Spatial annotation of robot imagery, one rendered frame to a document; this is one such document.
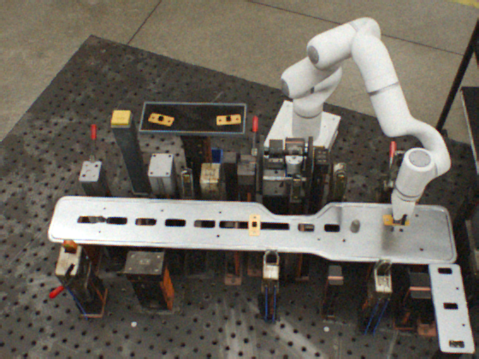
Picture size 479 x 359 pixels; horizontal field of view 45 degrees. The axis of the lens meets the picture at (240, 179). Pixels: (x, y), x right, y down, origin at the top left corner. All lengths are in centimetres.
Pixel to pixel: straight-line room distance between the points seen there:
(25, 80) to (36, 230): 180
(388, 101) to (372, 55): 13
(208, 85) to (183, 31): 142
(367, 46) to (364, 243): 67
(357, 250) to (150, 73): 145
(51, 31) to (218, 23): 118
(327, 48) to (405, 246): 71
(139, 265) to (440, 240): 99
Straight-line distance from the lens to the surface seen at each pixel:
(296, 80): 209
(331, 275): 192
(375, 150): 259
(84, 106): 282
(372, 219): 203
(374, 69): 165
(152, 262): 191
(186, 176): 199
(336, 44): 177
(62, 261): 195
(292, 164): 200
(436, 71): 401
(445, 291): 196
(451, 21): 441
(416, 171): 167
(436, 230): 206
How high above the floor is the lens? 271
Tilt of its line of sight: 55 degrees down
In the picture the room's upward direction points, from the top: 3 degrees counter-clockwise
